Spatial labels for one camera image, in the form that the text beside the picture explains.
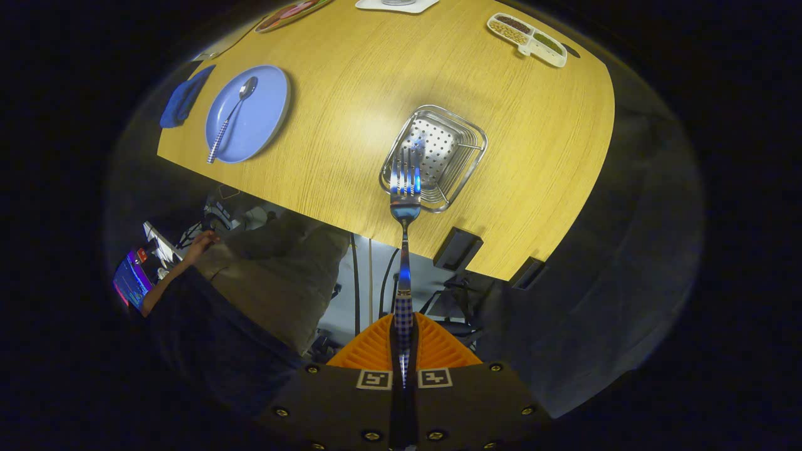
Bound white square coaster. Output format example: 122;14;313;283
355;0;440;14

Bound checkered handle spoon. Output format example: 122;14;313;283
207;76;259;165

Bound black table bracket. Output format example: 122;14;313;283
432;227;484;272
509;257;547;290

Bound metal wire basket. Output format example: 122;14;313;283
378;105;489;214

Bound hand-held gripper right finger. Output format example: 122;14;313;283
407;312;553;451

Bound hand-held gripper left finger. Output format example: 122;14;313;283
257;312;402;451

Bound blue round plate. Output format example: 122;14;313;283
205;65;292;165

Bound checkered handle fork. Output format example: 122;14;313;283
388;147;424;389

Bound white divided snack tray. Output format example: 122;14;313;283
487;13;568;68

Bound blue folded cloth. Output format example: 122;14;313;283
159;65;217;130

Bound white side desk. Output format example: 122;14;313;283
143;219;189;267

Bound black cable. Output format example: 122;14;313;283
378;247;402;318
350;235;363;337

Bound plate of food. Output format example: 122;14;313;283
254;0;334;34

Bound laptop with lit screen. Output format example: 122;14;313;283
113;249;154;309

